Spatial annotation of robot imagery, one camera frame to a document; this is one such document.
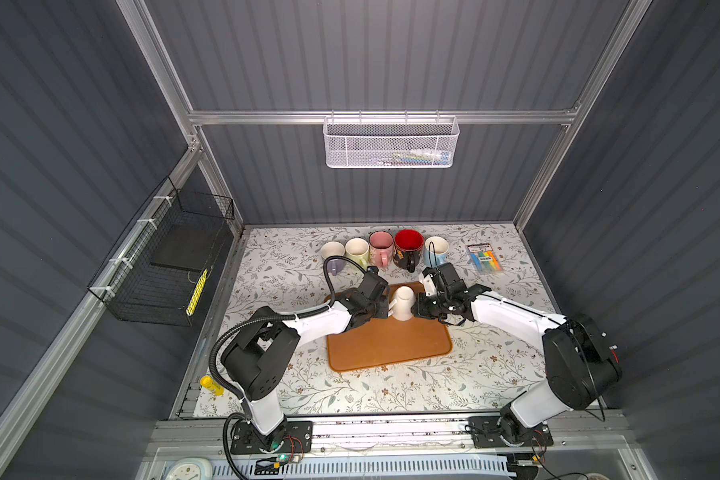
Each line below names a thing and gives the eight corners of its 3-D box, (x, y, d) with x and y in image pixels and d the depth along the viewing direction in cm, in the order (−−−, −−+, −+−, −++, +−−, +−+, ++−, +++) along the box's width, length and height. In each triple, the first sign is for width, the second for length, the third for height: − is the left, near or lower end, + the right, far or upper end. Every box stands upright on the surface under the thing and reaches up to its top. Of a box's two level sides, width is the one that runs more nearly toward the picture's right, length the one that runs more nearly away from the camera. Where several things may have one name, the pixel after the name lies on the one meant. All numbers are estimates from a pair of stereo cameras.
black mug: (394, 280, 106) (397, 260, 98) (392, 249, 116) (394, 229, 107) (422, 280, 106) (427, 260, 98) (418, 249, 116) (422, 229, 107)
